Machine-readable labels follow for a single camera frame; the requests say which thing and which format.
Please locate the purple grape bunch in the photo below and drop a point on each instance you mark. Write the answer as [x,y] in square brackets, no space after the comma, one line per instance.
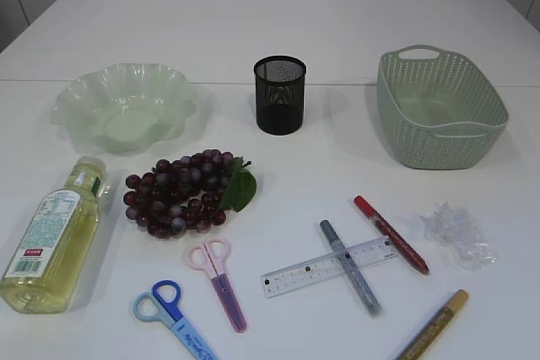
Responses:
[193,193]

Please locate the pink scissors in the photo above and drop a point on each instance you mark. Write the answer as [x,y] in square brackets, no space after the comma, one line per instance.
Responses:
[210,257]

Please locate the blue scissors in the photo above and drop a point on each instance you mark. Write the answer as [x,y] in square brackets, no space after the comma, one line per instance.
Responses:
[170,315]

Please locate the clear plastic sheet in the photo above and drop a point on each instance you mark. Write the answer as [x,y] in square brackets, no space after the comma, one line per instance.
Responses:
[455,231]

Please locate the yellow tea bottle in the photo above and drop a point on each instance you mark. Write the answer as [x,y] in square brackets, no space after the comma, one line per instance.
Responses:
[45,267]

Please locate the black mesh pen holder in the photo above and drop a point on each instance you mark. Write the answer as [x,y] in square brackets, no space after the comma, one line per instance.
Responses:
[280,94]

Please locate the clear plastic ruler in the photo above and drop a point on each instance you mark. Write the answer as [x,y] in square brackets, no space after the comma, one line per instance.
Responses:
[325,267]

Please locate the red marker pen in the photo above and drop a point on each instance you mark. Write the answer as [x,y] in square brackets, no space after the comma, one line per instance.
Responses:
[403,247]

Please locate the green wavy plastic plate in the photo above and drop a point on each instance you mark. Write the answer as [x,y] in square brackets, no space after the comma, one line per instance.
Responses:
[126,107]

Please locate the green plastic basket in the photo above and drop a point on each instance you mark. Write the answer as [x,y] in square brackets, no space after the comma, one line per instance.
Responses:
[437,109]

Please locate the grey marker pen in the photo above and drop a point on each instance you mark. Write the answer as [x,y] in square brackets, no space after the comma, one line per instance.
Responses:
[351,269]

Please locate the gold marker pen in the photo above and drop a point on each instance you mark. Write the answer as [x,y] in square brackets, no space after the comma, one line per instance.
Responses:
[416,348]

